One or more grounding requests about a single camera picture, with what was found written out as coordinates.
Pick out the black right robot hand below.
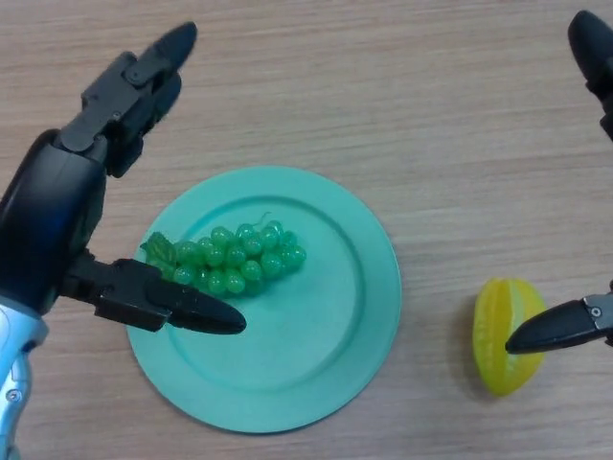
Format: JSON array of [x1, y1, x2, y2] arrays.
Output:
[[505, 10, 613, 356]]

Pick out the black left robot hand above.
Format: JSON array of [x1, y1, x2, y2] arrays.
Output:
[[0, 21, 248, 335]]

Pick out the green grape bunch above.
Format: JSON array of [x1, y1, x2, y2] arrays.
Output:
[[139, 213, 307, 299]]

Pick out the green round plate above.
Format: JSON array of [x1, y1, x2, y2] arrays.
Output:
[[126, 166, 402, 435]]

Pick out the yellow starfruit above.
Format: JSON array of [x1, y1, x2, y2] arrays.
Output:
[[471, 276, 549, 398]]

